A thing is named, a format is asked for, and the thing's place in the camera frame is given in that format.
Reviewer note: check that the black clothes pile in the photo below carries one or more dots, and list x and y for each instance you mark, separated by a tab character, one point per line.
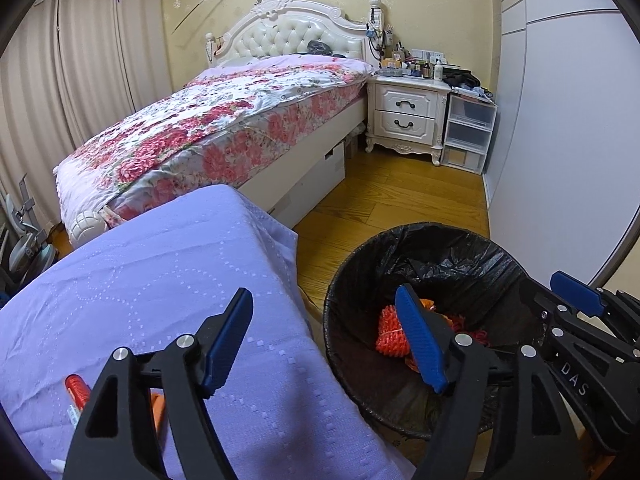
457	77

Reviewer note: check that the red small can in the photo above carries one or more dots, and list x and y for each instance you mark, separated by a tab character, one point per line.
78	390

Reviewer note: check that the orange snack bag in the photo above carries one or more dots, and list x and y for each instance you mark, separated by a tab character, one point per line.
457	323

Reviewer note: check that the beige curtains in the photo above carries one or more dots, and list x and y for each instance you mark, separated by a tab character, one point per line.
71	69

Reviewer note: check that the purple tablecloth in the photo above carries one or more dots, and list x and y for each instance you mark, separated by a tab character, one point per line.
281	413

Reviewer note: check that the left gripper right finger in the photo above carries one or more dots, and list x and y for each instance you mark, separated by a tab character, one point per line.
533	436

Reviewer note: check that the orange paper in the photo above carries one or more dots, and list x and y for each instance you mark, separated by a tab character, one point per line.
158	404

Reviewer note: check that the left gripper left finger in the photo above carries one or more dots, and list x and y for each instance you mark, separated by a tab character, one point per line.
115	437

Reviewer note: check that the white two-drawer nightstand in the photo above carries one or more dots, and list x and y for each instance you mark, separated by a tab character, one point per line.
407	115

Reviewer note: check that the black lined trash bin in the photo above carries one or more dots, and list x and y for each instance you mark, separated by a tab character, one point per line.
475	288

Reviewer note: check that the clutter on nightstand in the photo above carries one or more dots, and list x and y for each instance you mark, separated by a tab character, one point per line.
393	58

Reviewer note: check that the teal toothpaste tube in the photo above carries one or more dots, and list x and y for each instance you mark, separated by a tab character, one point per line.
73	414

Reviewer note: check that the red foam fruit net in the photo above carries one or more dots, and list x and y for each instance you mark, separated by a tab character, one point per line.
391	340

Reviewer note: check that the white sliding wardrobe door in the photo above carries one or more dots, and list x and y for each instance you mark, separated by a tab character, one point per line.
562	179

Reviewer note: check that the grey desk chair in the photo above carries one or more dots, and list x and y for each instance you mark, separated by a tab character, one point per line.
25	250

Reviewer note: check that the clear plastic drawer unit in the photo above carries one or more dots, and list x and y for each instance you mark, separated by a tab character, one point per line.
470	123

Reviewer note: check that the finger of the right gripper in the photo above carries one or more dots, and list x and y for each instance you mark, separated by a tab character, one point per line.
593	301
555	314

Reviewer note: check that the white bed with floral cover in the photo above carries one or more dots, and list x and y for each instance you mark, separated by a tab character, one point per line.
282	92

